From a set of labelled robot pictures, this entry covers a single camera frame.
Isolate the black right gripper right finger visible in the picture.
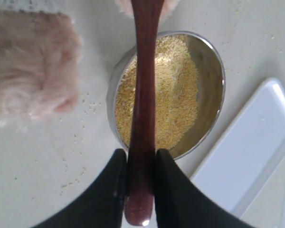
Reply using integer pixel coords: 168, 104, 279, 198
154, 149, 251, 228

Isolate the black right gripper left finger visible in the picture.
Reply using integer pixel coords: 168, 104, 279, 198
35, 149, 126, 228

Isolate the dark red wooden spoon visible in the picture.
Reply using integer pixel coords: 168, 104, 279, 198
124, 0, 164, 226

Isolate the plush teddy bear striped sweater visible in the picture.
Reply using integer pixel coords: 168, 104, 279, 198
0, 0, 181, 122

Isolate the white plastic tray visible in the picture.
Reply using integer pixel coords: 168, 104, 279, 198
191, 78, 285, 217

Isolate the stainless steel bowl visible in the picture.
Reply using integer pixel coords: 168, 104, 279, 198
106, 30, 226, 160

